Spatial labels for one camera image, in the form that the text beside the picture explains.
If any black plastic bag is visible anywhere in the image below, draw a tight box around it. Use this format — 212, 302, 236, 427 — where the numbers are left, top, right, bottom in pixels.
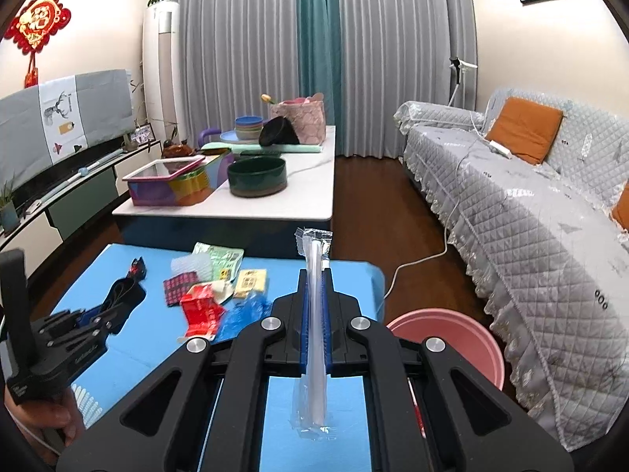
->
101, 277, 148, 318

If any cream crumpled paper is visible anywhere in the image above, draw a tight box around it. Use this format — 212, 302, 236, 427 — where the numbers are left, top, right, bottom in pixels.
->
209, 279, 237, 304

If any light blue stick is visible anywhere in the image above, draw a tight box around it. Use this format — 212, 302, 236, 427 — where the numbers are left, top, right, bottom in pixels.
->
37, 150, 123, 205

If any white standing air conditioner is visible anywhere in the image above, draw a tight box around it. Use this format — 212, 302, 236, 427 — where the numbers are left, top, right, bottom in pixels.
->
142, 1, 180, 151

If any blue plastic wrapper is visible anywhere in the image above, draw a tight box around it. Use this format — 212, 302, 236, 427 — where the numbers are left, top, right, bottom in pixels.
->
216, 295, 273, 342

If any small potted grass plant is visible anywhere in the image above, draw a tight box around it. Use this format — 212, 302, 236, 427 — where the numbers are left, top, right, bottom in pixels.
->
0, 182, 20, 234

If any green packet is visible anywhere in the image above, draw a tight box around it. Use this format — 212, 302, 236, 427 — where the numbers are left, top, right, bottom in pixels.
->
191, 242, 245, 281

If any white coffee table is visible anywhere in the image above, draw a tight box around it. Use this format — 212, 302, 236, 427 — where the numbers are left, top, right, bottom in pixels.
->
112, 125, 337, 259

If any colourful storage box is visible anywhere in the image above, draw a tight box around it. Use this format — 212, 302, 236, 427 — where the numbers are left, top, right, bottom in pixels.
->
127, 153, 235, 207

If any television cabinet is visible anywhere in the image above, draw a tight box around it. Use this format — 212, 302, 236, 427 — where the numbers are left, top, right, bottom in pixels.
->
0, 140, 163, 276

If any grey curtain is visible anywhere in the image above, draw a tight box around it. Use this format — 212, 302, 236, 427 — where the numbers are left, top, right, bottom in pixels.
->
169, 0, 302, 143
337, 0, 480, 158

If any white cable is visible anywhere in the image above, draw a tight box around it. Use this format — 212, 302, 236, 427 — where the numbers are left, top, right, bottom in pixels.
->
383, 108, 492, 301

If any stack of coloured bowls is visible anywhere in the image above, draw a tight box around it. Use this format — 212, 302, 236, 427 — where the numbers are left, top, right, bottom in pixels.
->
219, 115, 269, 144

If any grey covered sofa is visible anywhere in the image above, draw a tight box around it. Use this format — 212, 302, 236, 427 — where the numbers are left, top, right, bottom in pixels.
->
393, 87, 629, 453

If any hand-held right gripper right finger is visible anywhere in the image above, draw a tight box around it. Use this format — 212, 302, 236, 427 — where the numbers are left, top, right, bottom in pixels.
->
322, 265, 573, 472

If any orange cushion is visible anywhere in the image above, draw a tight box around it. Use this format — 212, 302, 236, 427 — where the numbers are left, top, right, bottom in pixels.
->
611, 195, 629, 234
484, 97, 564, 165

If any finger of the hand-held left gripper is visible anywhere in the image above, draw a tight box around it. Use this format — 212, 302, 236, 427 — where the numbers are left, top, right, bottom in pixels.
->
96, 317, 126, 337
74, 305, 106, 328

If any television with grey cover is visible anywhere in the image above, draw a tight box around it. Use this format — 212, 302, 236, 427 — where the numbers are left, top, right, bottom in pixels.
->
0, 69, 136, 192

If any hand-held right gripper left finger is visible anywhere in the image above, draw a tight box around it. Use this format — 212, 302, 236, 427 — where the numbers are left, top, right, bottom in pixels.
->
56, 268, 315, 472

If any pink plastic bucket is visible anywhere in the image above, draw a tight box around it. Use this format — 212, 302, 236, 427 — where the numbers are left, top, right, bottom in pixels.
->
386, 308, 506, 441

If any clear plastic wrapper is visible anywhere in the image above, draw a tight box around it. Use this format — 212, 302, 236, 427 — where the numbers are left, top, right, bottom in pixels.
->
287, 227, 333, 441

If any bubble wrap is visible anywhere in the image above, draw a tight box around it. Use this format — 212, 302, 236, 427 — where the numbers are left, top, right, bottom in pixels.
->
171, 254, 214, 282

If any red knot wall ornament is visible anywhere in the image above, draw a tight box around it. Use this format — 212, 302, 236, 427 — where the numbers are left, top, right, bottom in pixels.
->
4, 0, 73, 88

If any pink box lid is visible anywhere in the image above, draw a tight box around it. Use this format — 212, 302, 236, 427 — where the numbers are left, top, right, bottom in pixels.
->
122, 155, 206, 181

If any person's left hand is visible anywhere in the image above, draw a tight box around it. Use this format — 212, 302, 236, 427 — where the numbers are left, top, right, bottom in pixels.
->
5, 384, 86, 455

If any yellow carton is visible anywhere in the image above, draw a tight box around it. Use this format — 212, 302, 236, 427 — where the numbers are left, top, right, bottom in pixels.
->
233, 269, 269, 300

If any phone holder stand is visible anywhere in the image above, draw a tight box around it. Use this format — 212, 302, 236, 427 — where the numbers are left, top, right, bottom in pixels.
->
448, 56, 478, 106

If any pink quilted basket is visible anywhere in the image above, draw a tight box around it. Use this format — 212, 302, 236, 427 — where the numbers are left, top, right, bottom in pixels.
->
269, 92, 327, 143

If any thin twig plant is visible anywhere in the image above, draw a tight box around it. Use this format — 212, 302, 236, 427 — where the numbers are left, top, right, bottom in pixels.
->
129, 76, 178, 151

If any red wrapper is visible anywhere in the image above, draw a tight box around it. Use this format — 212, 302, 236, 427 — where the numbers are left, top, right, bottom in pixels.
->
177, 282, 229, 346

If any light green tray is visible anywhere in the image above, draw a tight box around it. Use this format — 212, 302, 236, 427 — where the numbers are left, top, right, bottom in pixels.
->
201, 142, 322, 154

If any teal curtain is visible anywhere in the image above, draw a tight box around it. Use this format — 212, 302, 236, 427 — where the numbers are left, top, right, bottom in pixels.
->
295, 0, 342, 126

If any dark green bowl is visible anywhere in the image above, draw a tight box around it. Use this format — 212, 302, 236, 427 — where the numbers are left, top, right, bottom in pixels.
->
227, 156, 287, 198

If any blue mat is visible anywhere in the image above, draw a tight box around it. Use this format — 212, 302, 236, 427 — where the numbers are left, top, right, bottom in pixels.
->
49, 243, 386, 472

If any dark red patterned packet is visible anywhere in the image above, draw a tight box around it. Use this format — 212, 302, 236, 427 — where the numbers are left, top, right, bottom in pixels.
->
162, 271, 200, 308

